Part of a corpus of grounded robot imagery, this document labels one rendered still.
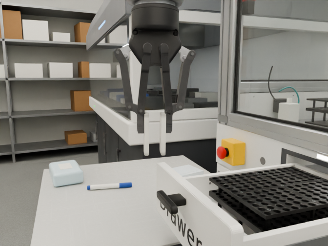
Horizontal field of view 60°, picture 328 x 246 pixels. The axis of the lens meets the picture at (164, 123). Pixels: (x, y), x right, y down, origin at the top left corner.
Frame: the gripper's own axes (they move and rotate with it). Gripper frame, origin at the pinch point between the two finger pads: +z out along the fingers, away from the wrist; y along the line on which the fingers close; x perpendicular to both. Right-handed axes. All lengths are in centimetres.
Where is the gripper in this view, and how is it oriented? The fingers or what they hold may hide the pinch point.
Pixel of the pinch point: (154, 133)
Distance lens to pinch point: 47.9
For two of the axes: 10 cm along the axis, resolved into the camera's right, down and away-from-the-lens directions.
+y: 9.9, 0.0, 1.0
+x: -1.0, -1.5, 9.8
